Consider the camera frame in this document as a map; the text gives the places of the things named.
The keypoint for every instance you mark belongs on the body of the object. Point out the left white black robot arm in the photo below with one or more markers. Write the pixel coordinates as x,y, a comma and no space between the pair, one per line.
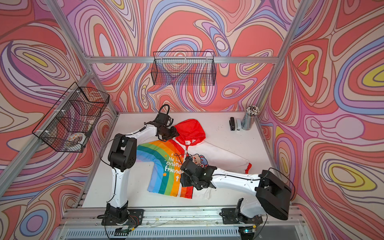
122,157

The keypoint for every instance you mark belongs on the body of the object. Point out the round item in left basket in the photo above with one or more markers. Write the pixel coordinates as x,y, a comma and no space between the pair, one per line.
75,141

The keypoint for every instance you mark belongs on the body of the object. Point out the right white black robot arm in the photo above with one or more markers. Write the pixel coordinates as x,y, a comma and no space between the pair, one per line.
270,195

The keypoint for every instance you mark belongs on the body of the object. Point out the black wire basket wall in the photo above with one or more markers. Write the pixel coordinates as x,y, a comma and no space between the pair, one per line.
175,73
78,110

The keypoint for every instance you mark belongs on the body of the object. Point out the black wire basket back wall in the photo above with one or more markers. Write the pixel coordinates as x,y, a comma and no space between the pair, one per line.
175,73

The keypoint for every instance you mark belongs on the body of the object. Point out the black stapler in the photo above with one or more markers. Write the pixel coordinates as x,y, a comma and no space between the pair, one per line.
232,124

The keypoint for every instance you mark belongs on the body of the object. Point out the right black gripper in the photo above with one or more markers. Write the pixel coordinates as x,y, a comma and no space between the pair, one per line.
184,183

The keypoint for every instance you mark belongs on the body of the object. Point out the metal cup of pencils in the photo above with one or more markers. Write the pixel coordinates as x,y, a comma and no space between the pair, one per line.
250,113

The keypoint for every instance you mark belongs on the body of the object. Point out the aluminium frame rail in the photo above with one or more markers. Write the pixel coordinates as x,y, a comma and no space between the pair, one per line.
145,60

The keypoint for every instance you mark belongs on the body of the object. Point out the pale eraser block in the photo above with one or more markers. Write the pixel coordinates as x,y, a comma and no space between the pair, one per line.
238,124

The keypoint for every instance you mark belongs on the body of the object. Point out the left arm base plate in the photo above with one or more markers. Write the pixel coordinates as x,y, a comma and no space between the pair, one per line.
122,226

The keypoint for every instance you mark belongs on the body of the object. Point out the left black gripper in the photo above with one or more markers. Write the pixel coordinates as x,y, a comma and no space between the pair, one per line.
174,133

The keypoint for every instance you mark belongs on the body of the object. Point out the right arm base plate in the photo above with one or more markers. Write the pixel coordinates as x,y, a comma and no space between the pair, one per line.
231,216

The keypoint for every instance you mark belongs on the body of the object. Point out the black wire basket left wall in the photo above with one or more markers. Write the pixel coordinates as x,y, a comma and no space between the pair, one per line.
78,110

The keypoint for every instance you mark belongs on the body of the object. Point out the rainbow red hooded jacket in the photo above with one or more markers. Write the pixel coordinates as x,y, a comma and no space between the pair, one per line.
190,143

